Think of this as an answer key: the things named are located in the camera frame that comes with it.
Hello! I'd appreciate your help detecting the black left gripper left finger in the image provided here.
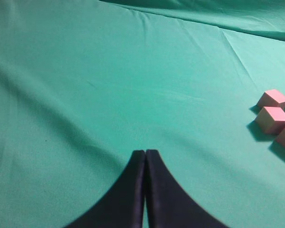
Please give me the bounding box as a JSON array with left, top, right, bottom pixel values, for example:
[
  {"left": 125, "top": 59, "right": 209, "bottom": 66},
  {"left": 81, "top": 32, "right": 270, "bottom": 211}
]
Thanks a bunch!
[{"left": 67, "top": 150, "right": 145, "bottom": 228}]

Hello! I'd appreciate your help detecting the green cloth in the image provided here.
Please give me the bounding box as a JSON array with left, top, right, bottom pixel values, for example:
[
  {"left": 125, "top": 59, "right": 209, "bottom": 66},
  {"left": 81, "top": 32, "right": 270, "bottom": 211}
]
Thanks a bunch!
[{"left": 0, "top": 0, "right": 285, "bottom": 228}]

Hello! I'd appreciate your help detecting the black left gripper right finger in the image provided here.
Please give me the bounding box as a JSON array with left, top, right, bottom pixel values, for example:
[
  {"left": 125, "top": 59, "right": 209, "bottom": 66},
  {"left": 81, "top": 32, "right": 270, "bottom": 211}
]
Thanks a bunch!
[{"left": 145, "top": 150, "right": 227, "bottom": 228}]

